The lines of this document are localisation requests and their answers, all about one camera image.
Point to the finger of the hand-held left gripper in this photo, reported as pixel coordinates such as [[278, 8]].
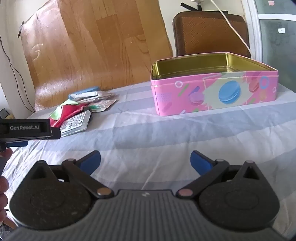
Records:
[[17, 144]]

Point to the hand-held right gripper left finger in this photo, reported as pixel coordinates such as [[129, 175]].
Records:
[[91, 161]]

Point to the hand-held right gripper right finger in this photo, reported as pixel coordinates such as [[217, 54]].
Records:
[[200, 162]]

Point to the light green cloth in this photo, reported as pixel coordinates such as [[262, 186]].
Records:
[[56, 114]]

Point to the printed clear plastic packet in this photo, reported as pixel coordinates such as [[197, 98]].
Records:
[[75, 122]]

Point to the magenta cloth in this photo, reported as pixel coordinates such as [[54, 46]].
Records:
[[69, 112]]

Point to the coloured marker pack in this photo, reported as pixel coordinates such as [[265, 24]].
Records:
[[104, 105]]

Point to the white plastic packet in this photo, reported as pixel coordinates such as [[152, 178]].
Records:
[[83, 95]]

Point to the pink macaron print tin box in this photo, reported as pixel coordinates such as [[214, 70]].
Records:
[[185, 97]]

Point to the small blue box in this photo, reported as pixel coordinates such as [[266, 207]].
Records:
[[91, 89]]

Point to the person's left hand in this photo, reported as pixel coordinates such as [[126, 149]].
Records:
[[3, 185]]

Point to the small dark box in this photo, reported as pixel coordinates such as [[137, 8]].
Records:
[[3, 113]]

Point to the striped bed sheet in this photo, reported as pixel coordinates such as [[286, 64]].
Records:
[[138, 134]]

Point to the black tape strip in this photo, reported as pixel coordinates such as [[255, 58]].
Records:
[[20, 30], [189, 6]]

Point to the brown woven mat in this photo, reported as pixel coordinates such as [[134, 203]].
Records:
[[208, 34]]

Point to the frosted glass door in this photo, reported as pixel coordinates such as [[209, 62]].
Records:
[[277, 41]]

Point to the wood grain wall sheet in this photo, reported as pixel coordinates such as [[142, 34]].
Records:
[[81, 46]]

